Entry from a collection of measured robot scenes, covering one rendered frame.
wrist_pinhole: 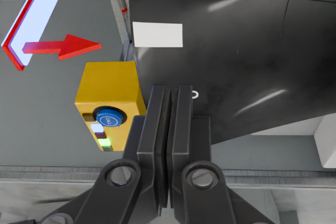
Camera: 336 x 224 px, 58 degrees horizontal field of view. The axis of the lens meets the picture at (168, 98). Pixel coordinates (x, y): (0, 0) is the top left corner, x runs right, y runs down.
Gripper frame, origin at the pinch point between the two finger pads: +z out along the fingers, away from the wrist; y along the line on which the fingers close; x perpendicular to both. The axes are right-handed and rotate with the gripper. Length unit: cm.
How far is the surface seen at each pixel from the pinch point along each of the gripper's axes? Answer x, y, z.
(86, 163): -62, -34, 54
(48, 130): -58, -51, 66
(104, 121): -22.2, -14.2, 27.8
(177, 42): -0.3, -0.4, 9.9
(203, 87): -4.0, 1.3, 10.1
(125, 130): -25.9, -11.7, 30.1
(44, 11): 0.1, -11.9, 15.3
